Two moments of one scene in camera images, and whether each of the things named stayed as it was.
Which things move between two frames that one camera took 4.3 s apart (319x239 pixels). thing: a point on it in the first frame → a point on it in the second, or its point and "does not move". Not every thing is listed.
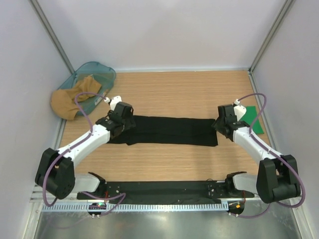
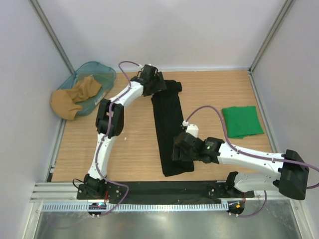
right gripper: x=216 y=125 → x=182 y=155
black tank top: x=153 y=130 → x=168 y=113
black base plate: x=167 y=192 does not move
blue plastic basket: x=103 y=75 does not move
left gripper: x=130 y=122 → x=159 y=85
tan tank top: x=63 y=101 does not move
